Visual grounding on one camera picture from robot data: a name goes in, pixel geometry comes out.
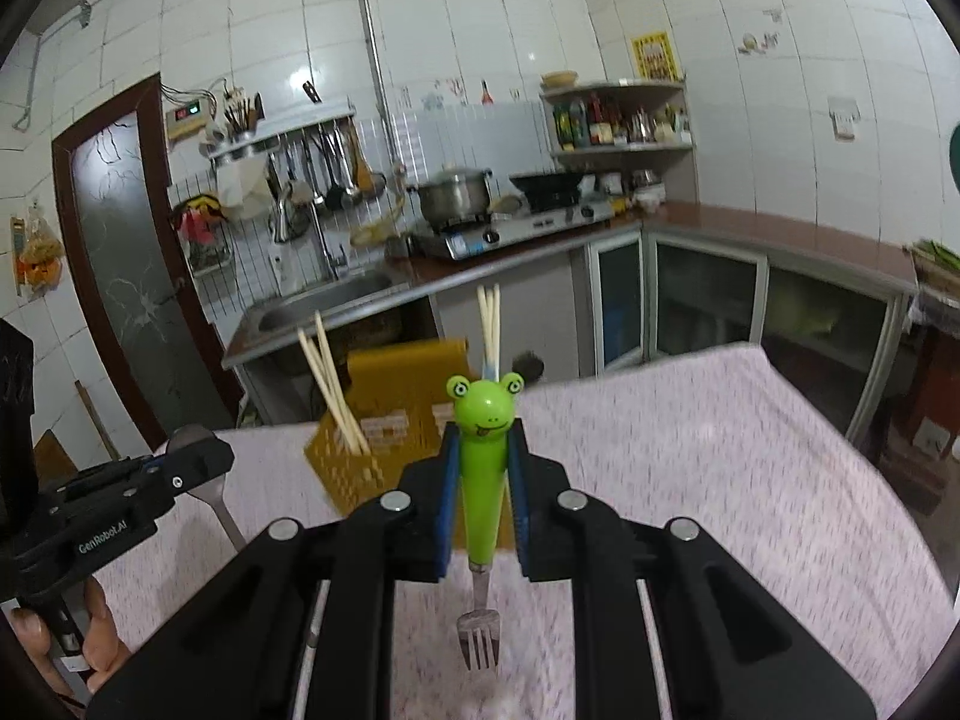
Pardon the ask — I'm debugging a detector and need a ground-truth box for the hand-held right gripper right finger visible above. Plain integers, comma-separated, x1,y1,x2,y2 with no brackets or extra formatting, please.
510,420,878,720

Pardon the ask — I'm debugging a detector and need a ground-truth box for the grey wall pipe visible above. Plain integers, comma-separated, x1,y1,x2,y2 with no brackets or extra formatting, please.
349,0,398,173

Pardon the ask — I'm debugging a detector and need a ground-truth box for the yellow plastic utensil holder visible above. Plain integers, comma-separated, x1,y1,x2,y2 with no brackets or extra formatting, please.
304,340,518,550

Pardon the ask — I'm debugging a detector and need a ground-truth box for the pink patterned tablecloth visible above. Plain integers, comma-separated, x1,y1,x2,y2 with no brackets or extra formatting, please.
90,341,938,720

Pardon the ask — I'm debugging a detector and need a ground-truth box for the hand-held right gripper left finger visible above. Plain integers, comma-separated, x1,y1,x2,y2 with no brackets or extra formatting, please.
86,420,462,720

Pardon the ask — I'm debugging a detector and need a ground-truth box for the yellow wall poster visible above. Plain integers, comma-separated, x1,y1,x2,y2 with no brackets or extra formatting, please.
631,31,680,82

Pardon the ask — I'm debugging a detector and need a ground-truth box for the white hanging cloth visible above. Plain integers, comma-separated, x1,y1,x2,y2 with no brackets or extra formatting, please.
216,157,271,215

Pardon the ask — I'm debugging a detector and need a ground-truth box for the wooden stick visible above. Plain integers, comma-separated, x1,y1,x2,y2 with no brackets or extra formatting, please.
73,379,121,462

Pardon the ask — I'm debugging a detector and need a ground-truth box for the steel faucet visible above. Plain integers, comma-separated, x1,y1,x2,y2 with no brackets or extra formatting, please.
307,199,350,282

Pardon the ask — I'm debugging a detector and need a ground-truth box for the brown framed glass door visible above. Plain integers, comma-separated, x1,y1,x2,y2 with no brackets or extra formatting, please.
51,73,245,432

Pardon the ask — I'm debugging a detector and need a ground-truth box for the glass door base cabinet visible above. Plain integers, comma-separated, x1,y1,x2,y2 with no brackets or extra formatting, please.
585,229,920,458

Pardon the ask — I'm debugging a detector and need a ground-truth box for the steel spoon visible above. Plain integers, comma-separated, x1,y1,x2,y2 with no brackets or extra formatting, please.
186,486,248,552

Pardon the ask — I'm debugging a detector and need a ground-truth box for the cream wall control box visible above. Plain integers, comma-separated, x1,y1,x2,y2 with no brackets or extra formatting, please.
165,96,215,142

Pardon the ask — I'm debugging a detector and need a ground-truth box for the stack of white bowls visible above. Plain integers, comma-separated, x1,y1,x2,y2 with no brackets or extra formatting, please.
630,172,668,212

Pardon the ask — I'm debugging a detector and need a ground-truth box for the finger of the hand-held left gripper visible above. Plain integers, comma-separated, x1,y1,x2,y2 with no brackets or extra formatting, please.
154,424,235,500

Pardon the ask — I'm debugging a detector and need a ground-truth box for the person's left hand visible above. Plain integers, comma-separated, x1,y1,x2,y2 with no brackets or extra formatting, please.
7,577,125,698

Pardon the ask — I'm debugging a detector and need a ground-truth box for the steel kitchen sink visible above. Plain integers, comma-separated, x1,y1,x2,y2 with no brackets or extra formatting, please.
223,270,413,368

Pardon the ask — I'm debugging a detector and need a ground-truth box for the steel corner shelf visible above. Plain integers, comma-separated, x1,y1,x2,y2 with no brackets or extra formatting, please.
540,79,695,162

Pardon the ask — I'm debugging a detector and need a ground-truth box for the black wok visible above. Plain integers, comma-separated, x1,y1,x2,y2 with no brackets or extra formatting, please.
508,171,593,203

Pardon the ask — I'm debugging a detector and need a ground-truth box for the steel gas stove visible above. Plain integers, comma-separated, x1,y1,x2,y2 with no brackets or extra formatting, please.
409,199,616,262

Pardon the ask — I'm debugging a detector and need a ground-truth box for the white wall socket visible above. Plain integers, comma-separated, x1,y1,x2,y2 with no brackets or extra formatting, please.
827,96,860,140

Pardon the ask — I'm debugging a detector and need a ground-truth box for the steel chopstick cup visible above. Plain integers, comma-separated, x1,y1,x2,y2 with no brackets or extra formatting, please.
223,90,265,137

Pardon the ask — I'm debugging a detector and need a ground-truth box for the green frog handle fork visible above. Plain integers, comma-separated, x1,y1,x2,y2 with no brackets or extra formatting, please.
446,371,524,674

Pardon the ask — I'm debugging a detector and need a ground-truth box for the steel utensil wall rack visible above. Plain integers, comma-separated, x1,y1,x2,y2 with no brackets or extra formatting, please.
208,101,357,162

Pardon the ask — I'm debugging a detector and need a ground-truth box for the steel cooking pot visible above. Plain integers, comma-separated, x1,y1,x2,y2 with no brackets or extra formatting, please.
416,167,494,224

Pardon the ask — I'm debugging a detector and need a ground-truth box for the wire basket with red bags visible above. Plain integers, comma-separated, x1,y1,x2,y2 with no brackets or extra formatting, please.
171,195,233,275

